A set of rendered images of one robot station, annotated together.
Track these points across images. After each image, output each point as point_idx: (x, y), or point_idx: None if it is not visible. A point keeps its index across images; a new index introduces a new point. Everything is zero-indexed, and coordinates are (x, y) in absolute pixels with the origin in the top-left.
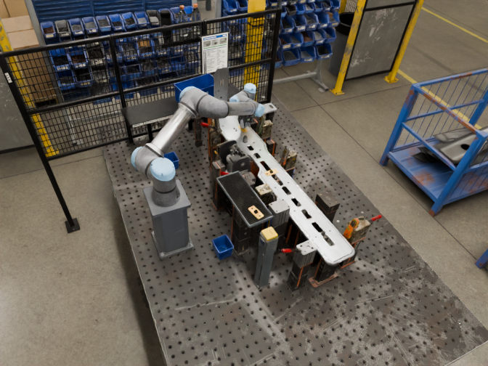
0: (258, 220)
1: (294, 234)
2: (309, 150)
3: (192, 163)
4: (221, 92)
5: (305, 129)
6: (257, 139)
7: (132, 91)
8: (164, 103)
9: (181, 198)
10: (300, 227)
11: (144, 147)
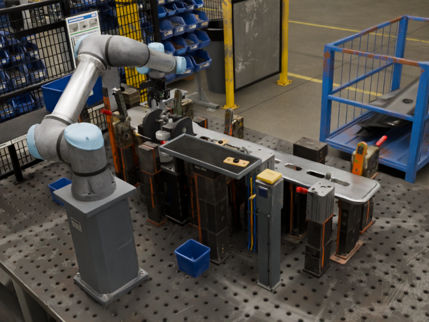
0: (246, 167)
1: (285, 206)
2: (244, 137)
3: None
4: (110, 80)
5: None
6: None
7: None
8: (32, 116)
9: (119, 185)
10: (295, 180)
11: (43, 120)
